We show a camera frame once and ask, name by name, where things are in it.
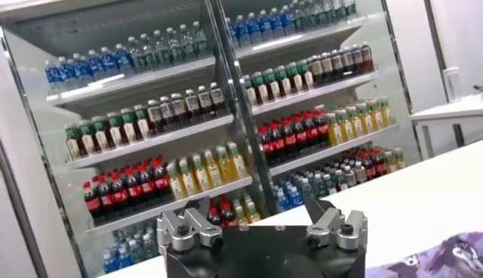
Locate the red cap cola bottle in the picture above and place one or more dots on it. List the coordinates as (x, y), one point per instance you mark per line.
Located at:
(379, 164)
(227, 214)
(370, 168)
(289, 138)
(214, 217)
(300, 134)
(133, 190)
(322, 127)
(91, 204)
(266, 145)
(147, 186)
(119, 194)
(312, 131)
(277, 141)
(105, 198)
(161, 182)

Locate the green cap tea bottle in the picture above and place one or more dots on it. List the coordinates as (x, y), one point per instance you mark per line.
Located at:
(100, 136)
(142, 124)
(259, 88)
(283, 82)
(114, 131)
(87, 139)
(271, 85)
(250, 92)
(305, 75)
(294, 79)
(72, 143)
(128, 127)

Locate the glass display cooler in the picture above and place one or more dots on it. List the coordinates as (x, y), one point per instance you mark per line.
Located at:
(381, 45)
(113, 22)

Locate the beige label drink bottle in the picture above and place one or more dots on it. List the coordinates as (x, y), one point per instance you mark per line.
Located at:
(316, 71)
(327, 68)

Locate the blue label water bottles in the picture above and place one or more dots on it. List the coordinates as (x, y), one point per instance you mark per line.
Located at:
(132, 80)

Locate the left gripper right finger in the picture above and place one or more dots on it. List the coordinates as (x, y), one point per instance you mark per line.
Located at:
(328, 226)

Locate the black slanted pole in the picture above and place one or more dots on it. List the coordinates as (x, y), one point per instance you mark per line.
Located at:
(17, 211)
(435, 49)

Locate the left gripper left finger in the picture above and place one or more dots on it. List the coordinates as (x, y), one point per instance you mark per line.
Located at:
(181, 226)

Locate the white side table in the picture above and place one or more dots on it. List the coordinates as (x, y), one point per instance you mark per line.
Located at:
(445, 111)

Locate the purple patterned garment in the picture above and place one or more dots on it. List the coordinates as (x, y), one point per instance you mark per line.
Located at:
(445, 260)

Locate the blue label water bottle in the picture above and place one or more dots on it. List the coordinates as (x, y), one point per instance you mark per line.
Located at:
(265, 25)
(276, 22)
(123, 59)
(254, 28)
(108, 62)
(95, 66)
(81, 70)
(232, 34)
(294, 194)
(282, 198)
(243, 31)
(110, 260)
(53, 77)
(67, 73)
(123, 255)
(287, 19)

